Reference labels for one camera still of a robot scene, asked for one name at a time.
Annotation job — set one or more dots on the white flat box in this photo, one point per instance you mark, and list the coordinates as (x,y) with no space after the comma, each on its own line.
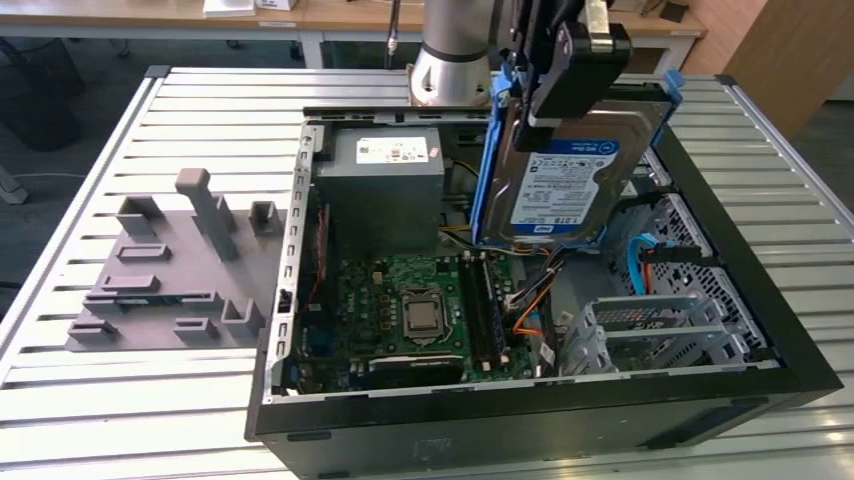
(230,7)

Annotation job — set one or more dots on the grey power supply unit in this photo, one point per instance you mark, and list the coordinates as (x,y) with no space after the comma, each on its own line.
(381,210)

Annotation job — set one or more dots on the green motherboard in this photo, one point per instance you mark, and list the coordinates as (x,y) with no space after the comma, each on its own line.
(361,280)

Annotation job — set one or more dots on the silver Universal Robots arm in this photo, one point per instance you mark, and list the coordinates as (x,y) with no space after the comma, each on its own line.
(454,30)

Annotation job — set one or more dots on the metal disk bay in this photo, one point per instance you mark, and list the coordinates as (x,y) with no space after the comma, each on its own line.
(668,334)

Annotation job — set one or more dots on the grey metal stand foot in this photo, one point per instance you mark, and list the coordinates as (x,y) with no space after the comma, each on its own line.
(14,192)

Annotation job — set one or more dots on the wooden desk white frame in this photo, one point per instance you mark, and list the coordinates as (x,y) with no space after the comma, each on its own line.
(668,25)
(168,20)

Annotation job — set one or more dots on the black RAM slot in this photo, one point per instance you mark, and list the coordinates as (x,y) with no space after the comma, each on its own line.
(474,310)

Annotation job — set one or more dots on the hard disk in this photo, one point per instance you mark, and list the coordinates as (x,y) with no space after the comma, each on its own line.
(568,200)

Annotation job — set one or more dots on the silver CPU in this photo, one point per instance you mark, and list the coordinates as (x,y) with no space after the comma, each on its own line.
(422,317)

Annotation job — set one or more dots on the dark RAM stick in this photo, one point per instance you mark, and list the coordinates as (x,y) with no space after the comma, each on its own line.
(161,301)

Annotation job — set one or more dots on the wooden cabinet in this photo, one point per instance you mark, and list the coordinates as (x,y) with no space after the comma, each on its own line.
(795,60)

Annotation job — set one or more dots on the black PC case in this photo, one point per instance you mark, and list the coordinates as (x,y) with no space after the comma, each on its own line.
(468,430)

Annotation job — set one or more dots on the grey parts rack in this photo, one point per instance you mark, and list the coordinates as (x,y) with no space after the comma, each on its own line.
(181,280)

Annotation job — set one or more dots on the black mesh waste bin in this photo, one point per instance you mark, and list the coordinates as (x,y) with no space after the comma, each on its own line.
(41,90)

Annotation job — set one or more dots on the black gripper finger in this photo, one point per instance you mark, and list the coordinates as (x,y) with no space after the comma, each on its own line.
(531,35)
(575,80)

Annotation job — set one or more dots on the black graphics card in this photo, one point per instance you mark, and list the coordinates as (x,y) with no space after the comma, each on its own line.
(414,372)

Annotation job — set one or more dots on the small white labelled box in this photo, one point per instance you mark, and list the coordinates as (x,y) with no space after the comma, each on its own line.
(276,4)

